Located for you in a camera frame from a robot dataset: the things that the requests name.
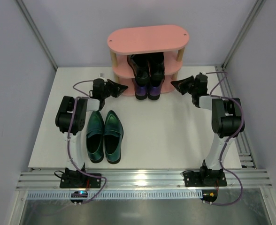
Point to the right corner aluminium post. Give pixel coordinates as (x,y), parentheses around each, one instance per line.
(243,31)

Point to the aluminium mounting rail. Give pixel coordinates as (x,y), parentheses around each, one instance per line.
(137,179)

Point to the purple metallic loafer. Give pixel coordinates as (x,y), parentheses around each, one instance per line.
(140,88)
(154,90)

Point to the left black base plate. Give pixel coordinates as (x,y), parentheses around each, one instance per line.
(78,180)

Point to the right black controller board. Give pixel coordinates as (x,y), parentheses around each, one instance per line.
(209,196)

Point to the pink three-tier shoe shelf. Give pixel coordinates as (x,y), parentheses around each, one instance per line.
(169,39)

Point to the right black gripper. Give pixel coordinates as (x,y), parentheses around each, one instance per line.
(191,85)

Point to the green metallic loafer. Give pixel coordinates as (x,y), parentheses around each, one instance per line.
(113,136)
(94,137)

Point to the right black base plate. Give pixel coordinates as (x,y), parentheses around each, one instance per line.
(205,179)

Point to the left black controller board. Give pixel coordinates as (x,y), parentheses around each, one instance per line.
(79,197)

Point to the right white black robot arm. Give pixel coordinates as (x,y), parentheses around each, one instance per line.
(227,121)

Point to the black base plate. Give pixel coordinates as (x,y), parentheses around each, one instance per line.
(78,180)
(205,179)

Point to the corner aluminium post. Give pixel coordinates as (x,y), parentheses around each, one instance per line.
(243,31)
(32,25)

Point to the slotted grey cable duct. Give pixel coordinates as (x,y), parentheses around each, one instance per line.
(119,194)

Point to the black controller board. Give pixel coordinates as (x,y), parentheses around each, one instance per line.
(79,197)
(209,196)

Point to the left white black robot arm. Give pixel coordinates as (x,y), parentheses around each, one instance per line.
(72,119)

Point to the left corner aluminium post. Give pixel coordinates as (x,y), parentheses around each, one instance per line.
(32,25)

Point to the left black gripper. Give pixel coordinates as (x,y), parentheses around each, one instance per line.
(109,88)

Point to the black patent loafer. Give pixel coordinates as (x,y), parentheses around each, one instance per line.
(157,68)
(140,68)

